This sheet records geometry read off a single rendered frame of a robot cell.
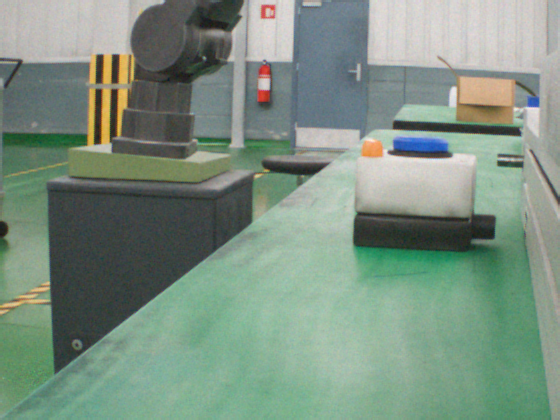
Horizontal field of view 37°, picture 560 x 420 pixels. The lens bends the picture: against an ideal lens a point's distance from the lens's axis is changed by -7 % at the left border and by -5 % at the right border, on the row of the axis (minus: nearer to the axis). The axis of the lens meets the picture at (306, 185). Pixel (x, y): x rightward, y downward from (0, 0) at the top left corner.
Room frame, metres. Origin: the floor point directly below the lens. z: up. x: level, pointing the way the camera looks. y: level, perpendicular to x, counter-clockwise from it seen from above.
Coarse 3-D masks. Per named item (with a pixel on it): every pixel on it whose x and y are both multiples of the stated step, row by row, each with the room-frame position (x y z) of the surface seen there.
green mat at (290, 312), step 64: (320, 192) 0.88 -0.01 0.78; (512, 192) 0.93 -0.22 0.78; (256, 256) 0.54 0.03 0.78; (320, 256) 0.55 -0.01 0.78; (384, 256) 0.56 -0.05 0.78; (448, 256) 0.56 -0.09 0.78; (512, 256) 0.56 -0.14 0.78; (128, 320) 0.38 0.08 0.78; (192, 320) 0.39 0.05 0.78; (256, 320) 0.39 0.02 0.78; (320, 320) 0.40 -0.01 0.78; (384, 320) 0.40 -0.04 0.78; (448, 320) 0.40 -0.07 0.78; (512, 320) 0.40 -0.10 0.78; (64, 384) 0.29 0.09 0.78; (128, 384) 0.29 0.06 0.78; (192, 384) 0.30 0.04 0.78; (256, 384) 0.30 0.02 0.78; (320, 384) 0.30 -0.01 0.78; (384, 384) 0.31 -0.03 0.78; (448, 384) 0.31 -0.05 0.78; (512, 384) 0.30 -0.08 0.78
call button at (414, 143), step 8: (400, 136) 0.61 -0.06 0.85; (408, 136) 0.61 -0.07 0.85; (416, 136) 0.61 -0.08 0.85; (424, 136) 0.62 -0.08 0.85; (432, 136) 0.62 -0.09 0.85; (440, 136) 0.63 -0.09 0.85; (392, 144) 0.62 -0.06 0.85; (400, 144) 0.61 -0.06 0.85; (408, 144) 0.60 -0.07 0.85; (416, 144) 0.60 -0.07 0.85; (424, 144) 0.60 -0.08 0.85; (432, 144) 0.60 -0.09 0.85; (440, 144) 0.60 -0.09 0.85
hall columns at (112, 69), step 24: (96, 0) 6.93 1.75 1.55; (120, 0) 6.90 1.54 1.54; (96, 24) 6.93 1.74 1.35; (120, 24) 6.90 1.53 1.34; (96, 48) 6.93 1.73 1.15; (120, 48) 6.90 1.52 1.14; (96, 72) 6.91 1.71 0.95; (120, 72) 6.88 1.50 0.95; (96, 96) 6.91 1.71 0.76; (120, 96) 6.88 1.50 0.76; (96, 120) 6.91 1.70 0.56; (120, 120) 6.88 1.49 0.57; (96, 144) 6.91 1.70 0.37
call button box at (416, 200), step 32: (384, 160) 0.59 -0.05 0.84; (416, 160) 0.58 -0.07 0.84; (448, 160) 0.59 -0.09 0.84; (384, 192) 0.58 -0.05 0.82; (416, 192) 0.58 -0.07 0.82; (448, 192) 0.58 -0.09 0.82; (384, 224) 0.58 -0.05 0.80; (416, 224) 0.58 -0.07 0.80; (448, 224) 0.58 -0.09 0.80; (480, 224) 0.60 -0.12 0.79
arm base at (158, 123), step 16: (144, 96) 0.98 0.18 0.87; (160, 96) 0.97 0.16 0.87; (176, 96) 0.98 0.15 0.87; (128, 112) 0.98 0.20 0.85; (144, 112) 0.97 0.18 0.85; (160, 112) 0.97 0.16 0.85; (176, 112) 0.98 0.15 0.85; (128, 128) 0.98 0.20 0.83; (144, 128) 0.97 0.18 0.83; (160, 128) 0.97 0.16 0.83; (176, 128) 0.98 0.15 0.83; (192, 128) 1.01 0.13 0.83; (112, 144) 0.95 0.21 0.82; (128, 144) 0.95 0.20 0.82; (144, 144) 0.95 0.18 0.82; (160, 144) 0.95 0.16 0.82; (176, 144) 0.95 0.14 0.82; (192, 144) 1.01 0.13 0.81
